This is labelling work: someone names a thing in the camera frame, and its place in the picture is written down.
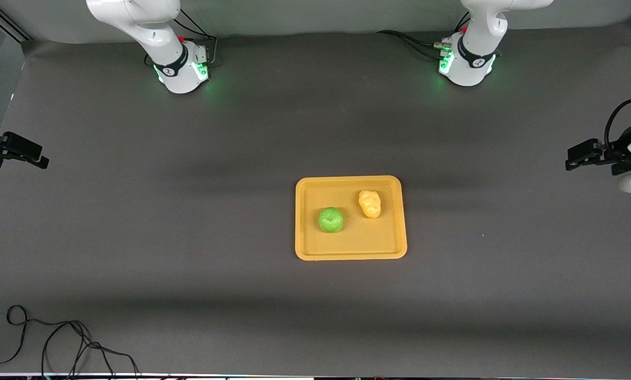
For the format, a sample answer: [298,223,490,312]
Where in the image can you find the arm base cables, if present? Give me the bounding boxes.
[144,9,219,68]
[377,12,472,60]

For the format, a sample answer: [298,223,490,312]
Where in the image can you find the loose thin black cable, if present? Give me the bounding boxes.
[0,305,141,378]

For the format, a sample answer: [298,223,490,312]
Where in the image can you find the yellow plastic tray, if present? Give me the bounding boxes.
[294,175,408,261]

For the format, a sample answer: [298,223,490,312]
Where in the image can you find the aluminium frame profile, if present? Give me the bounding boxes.
[0,7,33,43]

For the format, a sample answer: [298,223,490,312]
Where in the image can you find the yellow potato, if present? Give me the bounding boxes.
[358,189,383,219]

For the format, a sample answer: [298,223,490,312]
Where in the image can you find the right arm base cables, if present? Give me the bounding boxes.
[144,9,219,68]

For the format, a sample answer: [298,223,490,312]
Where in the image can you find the dark grey table mat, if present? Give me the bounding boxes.
[0,20,631,378]

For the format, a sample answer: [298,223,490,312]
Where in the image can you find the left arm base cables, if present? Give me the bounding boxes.
[377,12,472,60]

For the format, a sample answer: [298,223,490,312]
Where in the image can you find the green apple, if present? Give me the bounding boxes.
[317,206,345,234]

